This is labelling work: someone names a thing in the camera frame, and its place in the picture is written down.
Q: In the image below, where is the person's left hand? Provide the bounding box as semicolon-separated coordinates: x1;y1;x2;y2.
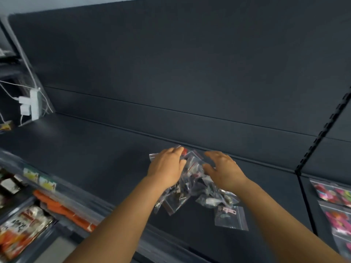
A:
147;147;187;189

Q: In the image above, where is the red white snack packet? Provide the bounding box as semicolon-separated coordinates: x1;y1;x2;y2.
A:
0;206;54;260

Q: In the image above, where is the grid of arranged button bags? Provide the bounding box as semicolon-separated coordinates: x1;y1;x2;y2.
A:
310;178;351;256

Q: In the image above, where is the clear package with white item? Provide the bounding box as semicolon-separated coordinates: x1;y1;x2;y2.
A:
0;13;55;126

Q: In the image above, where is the person's right hand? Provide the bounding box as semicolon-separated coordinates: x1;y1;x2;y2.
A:
202;151;250;194

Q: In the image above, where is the pile of transparent button bags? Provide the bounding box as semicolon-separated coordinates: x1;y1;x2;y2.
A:
149;145;241;217

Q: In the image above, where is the brown white snack packet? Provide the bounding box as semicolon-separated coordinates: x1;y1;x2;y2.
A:
0;175;21;195

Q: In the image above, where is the person's right forearm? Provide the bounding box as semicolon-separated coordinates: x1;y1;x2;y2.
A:
232;179;349;263

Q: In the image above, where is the row of orange boxes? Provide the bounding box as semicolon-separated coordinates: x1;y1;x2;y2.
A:
33;189;98;233

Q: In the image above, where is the person's left forearm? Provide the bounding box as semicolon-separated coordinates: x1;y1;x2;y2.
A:
64;176;170;263

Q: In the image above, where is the yellow green price label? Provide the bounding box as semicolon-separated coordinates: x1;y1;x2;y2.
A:
39;176;57;191
23;168;39;182

